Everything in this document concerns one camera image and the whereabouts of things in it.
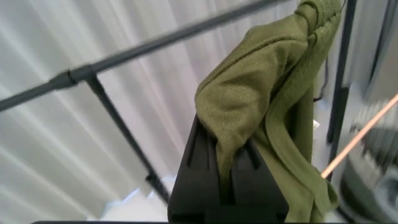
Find green long-sleeved shirt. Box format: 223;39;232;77
194;0;343;223

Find pink clothes hanger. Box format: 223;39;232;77
321;92;398;180

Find white laundry basket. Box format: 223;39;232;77
338;99;398;223

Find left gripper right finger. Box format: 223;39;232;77
223;138;290;223

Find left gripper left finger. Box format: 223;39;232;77
167;114;225;223

